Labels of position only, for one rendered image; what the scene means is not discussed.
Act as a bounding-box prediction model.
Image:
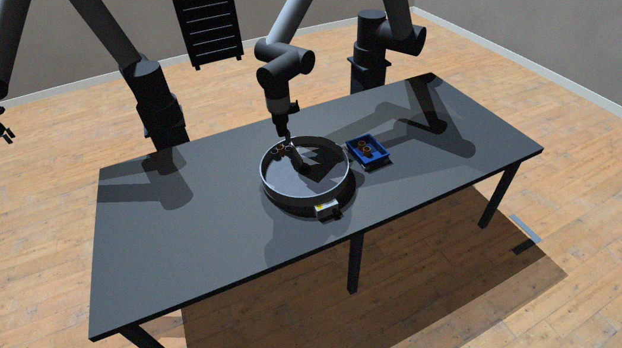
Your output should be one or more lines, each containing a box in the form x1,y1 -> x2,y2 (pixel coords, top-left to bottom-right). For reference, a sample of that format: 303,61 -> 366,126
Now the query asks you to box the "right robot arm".
0,0 -> 182,131

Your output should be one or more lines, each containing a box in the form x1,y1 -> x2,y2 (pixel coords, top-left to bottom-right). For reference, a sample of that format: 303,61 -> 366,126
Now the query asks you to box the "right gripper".
0,106 -> 15,144

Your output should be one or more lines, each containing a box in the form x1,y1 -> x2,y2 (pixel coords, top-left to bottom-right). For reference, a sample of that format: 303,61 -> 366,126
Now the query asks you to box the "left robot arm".
254,0 -> 427,100

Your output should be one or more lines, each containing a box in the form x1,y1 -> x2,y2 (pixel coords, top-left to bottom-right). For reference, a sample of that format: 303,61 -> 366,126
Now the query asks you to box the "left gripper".
265,92 -> 300,143

